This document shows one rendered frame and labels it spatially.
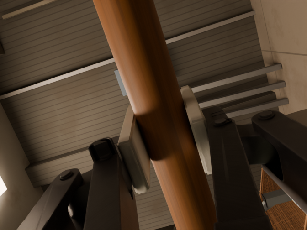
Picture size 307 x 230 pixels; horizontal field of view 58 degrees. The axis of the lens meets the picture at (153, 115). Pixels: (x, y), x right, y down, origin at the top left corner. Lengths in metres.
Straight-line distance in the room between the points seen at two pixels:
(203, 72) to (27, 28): 2.25
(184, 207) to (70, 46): 3.56
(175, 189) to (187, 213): 0.02
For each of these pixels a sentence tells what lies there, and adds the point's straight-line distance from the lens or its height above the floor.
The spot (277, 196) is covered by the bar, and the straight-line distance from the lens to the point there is 1.32.
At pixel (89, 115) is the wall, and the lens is 3.78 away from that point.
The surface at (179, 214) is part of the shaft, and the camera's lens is 0.19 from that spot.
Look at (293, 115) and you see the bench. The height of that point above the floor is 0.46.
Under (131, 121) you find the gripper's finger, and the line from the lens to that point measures 0.16.
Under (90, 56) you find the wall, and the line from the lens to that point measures 3.64.
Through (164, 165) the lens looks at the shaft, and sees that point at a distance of 0.17.
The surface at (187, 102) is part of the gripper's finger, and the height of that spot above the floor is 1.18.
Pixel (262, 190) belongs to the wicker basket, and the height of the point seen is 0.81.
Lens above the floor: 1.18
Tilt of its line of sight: 5 degrees up
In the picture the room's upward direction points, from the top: 107 degrees counter-clockwise
